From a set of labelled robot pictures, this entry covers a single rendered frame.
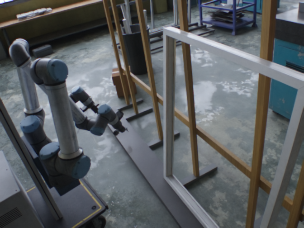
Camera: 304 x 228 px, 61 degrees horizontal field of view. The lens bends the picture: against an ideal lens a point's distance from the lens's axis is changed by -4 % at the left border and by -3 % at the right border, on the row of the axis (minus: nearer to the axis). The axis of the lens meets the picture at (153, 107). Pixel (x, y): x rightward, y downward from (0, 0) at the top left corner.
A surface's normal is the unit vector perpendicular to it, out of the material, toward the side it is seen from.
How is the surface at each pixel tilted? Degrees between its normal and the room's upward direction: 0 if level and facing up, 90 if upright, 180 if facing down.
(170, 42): 90
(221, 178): 0
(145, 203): 0
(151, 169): 0
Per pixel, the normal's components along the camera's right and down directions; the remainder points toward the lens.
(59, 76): 0.87, 0.01
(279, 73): -0.89, 0.24
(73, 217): -0.15, -0.84
